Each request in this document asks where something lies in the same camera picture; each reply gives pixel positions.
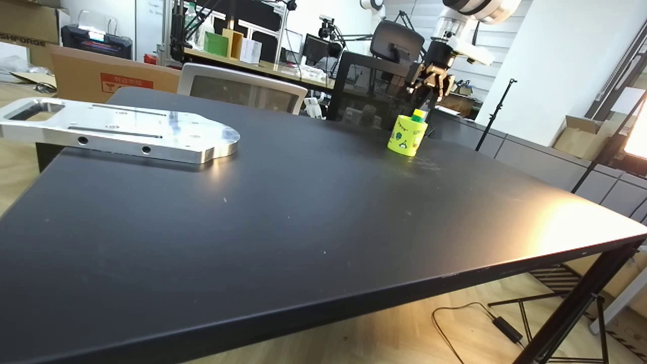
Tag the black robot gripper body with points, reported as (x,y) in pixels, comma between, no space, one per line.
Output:
(433,81)

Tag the yellow mug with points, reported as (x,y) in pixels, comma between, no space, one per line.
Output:
(406,136)

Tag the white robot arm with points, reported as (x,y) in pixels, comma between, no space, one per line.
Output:
(455,34)

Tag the black light stand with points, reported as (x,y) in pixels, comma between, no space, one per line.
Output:
(494,114)

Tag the grey mesh chair back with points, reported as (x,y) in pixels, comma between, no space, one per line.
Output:
(239,88)

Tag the silver metal mounting plate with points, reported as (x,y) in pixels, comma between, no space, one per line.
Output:
(142,133)

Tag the brown cardboard box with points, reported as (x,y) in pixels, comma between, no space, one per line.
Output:
(88,75)

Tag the black table leg frame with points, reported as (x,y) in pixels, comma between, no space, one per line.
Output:
(578,297)

